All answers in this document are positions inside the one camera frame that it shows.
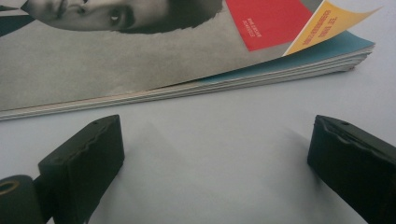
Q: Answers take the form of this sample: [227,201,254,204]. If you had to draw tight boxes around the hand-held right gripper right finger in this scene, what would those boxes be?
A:
[306,114,396,224]

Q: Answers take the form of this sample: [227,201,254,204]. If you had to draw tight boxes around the magazine with face cover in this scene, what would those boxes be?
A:
[0,0,383,122]

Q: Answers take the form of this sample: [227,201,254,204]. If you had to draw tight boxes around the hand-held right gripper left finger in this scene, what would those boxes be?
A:
[33,114,126,224]

